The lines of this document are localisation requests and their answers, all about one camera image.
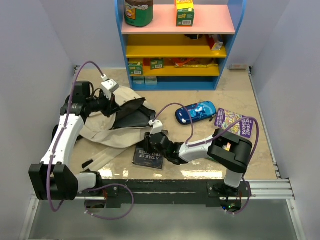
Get beige canvas backpack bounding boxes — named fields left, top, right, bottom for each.
left=77, top=86, right=156, bottom=171

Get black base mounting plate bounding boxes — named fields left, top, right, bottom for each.
left=73, top=178, right=253, bottom=209

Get green brown jar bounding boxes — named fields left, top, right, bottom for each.
left=124, top=0, right=154, bottom=28

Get blue colourful shelf unit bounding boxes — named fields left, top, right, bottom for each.
left=114, top=0, right=247, bottom=91

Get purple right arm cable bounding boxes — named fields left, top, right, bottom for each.
left=150, top=102, right=261, bottom=216

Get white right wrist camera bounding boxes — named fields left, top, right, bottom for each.
left=148, top=119, right=163, bottom=135

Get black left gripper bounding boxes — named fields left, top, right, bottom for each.
left=86, top=89, right=122, bottom=118

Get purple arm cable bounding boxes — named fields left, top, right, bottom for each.
left=46, top=60, right=135, bottom=221
left=150, top=102, right=261, bottom=216

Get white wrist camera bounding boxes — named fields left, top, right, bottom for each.
left=148, top=119, right=163, bottom=135
left=100, top=74, right=120, bottom=100

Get small white pink eraser box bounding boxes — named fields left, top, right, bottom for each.
left=227, top=64, right=250, bottom=71

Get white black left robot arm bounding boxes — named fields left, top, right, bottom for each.
left=28, top=79, right=121, bottom=201

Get purple Treehouse book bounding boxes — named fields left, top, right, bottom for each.
left=213, top=107, right=254, bottom=139

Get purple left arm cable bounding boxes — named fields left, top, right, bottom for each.
left=46, top=60, right=135, bottom=221

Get green box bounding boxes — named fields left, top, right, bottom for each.
left=128, top=61, right=144, bottom=76
left=150, top=58, right=165, bottom=70

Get light blue box left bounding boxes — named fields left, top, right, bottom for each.
left=132, top=76, right=145, bottom=85

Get green box lower middle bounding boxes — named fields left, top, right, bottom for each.
left=150, top=58, right=165, bottom=70

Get dark Tale of Two Cities book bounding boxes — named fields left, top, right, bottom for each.
left=132, top=141, right=164, bottom=170

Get light blue box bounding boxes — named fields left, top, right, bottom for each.
left=132, top=76, right=145, bottom=85
left=144, top=76, right=158, bottom=86

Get green yellow carton top shelf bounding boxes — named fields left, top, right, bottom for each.
left=174, top=0, right=195, bottom=27

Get aluminium frame rail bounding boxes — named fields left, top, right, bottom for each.
left=22, top=70, right=302, bottom=240

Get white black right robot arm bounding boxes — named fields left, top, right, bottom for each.
left=142, top=129, right=257, bottom=197

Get blue pencil case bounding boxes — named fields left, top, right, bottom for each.
left=175, top=101, right=217, bottom=125

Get orange yellow snack packets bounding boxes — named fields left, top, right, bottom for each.
left=170, top=58, right=219, bottom=69

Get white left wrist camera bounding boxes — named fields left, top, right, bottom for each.
left=100, top=74, right=120, bottom=100

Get light blue box right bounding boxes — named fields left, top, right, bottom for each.
left=144, top=76, right=158, bottom=86

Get red white box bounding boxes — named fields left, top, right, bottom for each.
left=205, top=34, right=224, bottom=51

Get green box lower left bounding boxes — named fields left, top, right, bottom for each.
left=128, top=61, right=144, bottom=76

